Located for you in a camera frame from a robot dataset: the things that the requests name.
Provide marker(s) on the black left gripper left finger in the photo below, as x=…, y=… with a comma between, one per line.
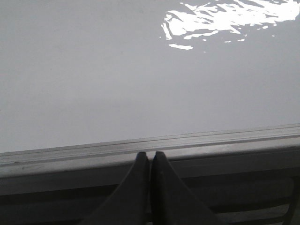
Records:
x=127, y=204

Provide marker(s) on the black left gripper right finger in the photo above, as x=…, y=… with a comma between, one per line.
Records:
x=172, y=203

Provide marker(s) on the white whiteboard with aluminium frame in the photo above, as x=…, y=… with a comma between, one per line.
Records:
x=85, y=85

